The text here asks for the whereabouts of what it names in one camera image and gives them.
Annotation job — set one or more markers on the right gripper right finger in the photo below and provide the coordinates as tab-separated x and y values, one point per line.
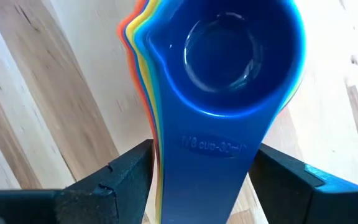
291	193

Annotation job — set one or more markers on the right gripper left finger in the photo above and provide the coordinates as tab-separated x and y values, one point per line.
104	193

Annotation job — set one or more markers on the orange measuring cup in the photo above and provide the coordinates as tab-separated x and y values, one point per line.
121	31

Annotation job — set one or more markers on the purple measuring cup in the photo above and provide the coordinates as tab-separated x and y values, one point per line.
210	171

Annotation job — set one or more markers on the green measuring cup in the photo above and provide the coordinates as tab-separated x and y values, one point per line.
154	93

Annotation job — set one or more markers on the yellow measuring cup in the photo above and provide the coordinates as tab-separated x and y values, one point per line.
130	31

